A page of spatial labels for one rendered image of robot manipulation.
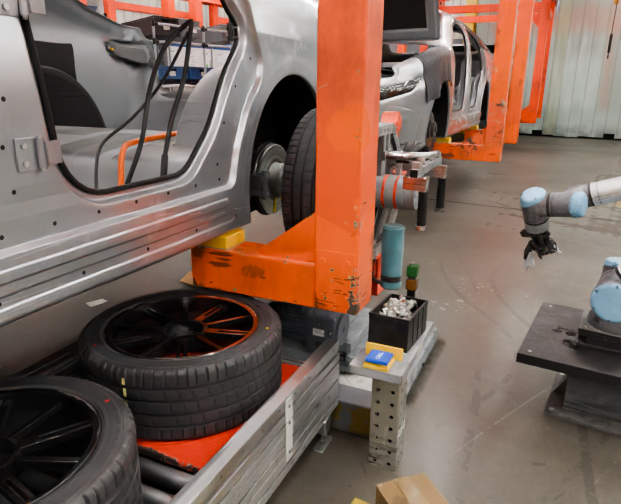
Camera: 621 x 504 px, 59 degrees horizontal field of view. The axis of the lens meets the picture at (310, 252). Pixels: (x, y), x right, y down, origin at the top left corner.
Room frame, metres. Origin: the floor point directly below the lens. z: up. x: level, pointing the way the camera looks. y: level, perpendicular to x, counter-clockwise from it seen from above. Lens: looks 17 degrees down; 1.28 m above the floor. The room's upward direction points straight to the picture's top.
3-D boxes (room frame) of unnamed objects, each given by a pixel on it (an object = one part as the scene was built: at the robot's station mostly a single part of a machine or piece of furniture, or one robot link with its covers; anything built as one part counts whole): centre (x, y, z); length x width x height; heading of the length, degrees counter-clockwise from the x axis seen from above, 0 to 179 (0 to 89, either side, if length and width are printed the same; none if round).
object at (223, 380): (1.69, 0.42, 0.39); 0.66 x 0.66 x 0.24
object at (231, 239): (2.03, 0.34, 0.71); 0.14 x 0.14 x 0.05; 65
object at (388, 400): (1.64, -0.27, 0.21); 0.10 x 0.10 x 0.42; 65
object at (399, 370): (1.67, -0.29, 0.44); 0.43 x 0.17 x 0.03; 155
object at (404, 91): (7.20, -1.07, 1.49); 4.95 x 1.86 x 1.59; 155
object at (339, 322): (2.12, 0.05, 0.26); 0.42 x 0.18 x 0.35; 65
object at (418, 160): (2.13, -0.35, 1.03); 0.19 x 0.18 x 0.11; 65
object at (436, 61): (5.28, -1.09, 1.36); 0.71 x 0.30 x 0.51; 155
